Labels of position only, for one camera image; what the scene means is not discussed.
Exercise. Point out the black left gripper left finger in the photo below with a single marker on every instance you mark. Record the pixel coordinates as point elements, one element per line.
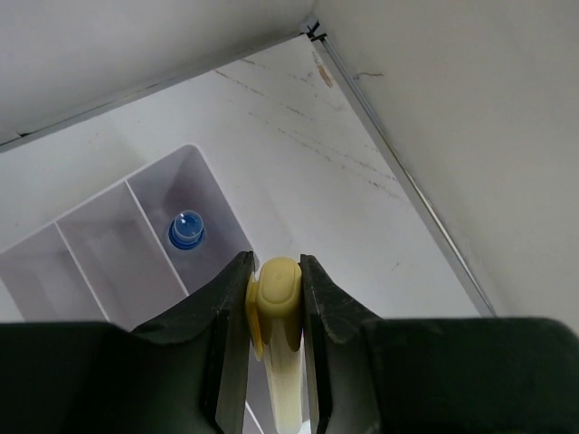
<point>183,371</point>

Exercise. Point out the yellow highlighter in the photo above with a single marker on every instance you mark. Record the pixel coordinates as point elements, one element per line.
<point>273,305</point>

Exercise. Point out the white compartment organizer box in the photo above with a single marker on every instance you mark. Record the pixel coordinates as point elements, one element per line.
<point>109,260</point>

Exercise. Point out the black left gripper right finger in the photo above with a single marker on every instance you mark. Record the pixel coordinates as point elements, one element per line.
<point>368,374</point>

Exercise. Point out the clear bottle blue cap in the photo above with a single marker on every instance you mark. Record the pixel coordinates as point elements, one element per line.
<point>186,231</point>

